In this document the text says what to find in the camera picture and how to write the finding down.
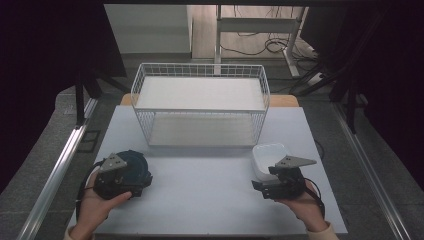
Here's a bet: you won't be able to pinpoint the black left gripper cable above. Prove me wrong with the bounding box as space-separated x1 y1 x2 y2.
75 159 105 222

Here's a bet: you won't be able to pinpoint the white rectangular plastic container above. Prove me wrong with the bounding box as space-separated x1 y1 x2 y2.
251 142 290 183

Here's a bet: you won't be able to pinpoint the dark curtain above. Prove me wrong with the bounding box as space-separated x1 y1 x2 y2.
0 0 128 195
299 0 424 193

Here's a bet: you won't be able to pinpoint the round container with dark blue lid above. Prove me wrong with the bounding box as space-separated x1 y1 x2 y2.
114 149 152 188

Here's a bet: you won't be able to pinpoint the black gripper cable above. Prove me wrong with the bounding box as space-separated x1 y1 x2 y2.
75 159 105 222
303 177 326 220

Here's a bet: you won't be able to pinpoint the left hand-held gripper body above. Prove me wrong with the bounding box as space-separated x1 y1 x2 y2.
93 152 144 201

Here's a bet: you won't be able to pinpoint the black cables on floor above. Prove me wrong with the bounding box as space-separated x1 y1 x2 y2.
219 5 319 58

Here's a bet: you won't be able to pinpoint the white power strip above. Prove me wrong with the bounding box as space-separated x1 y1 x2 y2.
305 70 325 87

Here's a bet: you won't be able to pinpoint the black square floor frame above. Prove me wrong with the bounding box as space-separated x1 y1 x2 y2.
77 129 102 154

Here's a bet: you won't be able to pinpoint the white wire shelf rack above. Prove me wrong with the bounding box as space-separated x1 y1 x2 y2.
130 62 271 149

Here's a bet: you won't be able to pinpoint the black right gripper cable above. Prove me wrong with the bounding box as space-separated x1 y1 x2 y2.
303 177 326 220

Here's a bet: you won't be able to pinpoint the white metal desk frame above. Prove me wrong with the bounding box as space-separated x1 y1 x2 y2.
214 4 310 78

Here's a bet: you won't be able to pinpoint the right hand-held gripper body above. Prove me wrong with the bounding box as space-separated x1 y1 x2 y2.
267 155 318 201

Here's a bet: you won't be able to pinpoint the person's left hand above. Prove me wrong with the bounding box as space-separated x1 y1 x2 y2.
68 170 133 238

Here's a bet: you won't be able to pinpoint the aluminium rail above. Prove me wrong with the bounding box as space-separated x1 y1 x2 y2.
332 100 414 240
15 97 100 240

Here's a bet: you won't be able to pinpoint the black metal stand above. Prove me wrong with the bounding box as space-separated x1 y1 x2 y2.
73 64 132 130
289 33 369 135

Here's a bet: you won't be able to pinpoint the person's right hand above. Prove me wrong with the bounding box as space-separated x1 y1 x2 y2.
275 185 330 233

